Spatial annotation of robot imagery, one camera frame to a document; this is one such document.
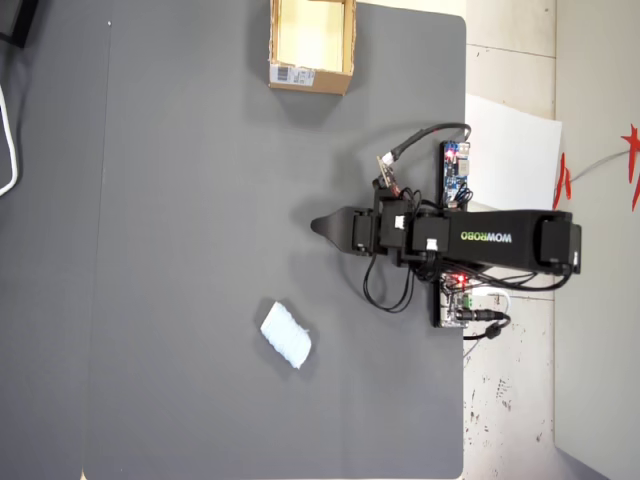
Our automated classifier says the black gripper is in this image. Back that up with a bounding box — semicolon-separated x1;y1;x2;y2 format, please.
310;198;409;267

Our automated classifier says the white foam block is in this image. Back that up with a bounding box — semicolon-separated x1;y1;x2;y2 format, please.
259;299;313;371

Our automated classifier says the brown cardboard box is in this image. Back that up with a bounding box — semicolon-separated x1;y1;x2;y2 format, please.
268;0;358;97

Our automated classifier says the black box-shaped object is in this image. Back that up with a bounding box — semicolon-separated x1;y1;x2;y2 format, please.
0;0;42;50

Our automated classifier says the blue circuit board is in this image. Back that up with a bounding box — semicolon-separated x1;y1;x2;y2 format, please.
439;140;473;209

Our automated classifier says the dark grey table mat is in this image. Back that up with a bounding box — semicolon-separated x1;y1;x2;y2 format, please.
81;0;468;480

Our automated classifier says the motor driver board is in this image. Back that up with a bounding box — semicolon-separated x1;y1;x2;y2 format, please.
430;272;474;330

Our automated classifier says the large white paper sheet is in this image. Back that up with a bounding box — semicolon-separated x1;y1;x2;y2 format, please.
464;93;564;212

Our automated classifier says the yellow paper sheet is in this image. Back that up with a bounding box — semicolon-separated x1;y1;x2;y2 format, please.
276;0;347;72

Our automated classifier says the small camera circuit board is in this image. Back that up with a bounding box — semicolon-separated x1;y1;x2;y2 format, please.
375;153;402;198

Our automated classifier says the thin black servo wire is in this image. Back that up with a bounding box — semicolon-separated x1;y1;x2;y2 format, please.
363;248;417;315

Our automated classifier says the thick black camera cable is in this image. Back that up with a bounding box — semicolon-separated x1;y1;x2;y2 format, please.
388;122;474;167

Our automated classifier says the black power cable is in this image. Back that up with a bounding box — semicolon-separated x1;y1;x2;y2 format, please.
463;308;513;343

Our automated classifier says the white USB cable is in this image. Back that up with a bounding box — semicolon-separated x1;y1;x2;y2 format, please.
469;288;513;314

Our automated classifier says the thick white cable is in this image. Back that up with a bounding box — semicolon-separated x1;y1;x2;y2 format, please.
0;81;22;197

